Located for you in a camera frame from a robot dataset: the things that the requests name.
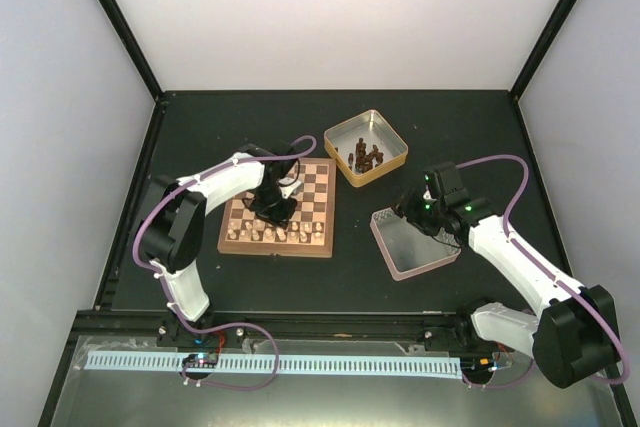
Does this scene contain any pile of dark chess pieces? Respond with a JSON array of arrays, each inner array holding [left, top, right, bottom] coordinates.
[[347, 137, 384, 174]]

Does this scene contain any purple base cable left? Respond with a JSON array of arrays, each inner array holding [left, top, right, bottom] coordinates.
[[179, 322, 284, 392]]

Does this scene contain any wooden chess board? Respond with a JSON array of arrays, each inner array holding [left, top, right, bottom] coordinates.
[[218, 158, 337, 258]]

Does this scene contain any black frame post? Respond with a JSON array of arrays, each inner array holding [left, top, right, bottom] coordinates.
[[98, 0, 164, 100], [509, 0, 578, 102]]

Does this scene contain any small circuit board left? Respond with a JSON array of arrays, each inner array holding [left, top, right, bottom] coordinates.
[[182, 353, 219, 369]]

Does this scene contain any left black frame post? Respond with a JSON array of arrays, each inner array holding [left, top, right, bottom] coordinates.
[[98, 0, 164, 100]]

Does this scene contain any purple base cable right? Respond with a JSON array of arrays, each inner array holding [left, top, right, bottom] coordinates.
[[461, 356, 536, 392]]

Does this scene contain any gold tin box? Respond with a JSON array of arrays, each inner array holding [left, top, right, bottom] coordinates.
[[324, 110, 409, 188]]

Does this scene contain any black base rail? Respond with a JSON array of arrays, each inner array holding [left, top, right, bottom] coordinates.
[[154, 311, 471, 348]]

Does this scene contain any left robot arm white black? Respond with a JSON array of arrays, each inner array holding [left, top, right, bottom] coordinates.
[[132, 136, 316, 346]]

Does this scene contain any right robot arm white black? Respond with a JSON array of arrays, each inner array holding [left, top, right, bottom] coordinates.
[[392, 162, 631, 388]]

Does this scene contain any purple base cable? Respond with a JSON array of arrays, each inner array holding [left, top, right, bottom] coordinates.
[[179, 322, 284, 392], [461, 356, 536, 392]]

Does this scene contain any right black frame post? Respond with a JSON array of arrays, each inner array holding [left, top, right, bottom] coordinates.
[[509, 0, 578, 102]]

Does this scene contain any white slotted cable duct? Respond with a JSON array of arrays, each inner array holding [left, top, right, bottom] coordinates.
[[84, 351, 462, 380]]

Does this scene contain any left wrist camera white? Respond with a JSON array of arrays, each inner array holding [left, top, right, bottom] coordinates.
[[278, 177, 304, 199]]

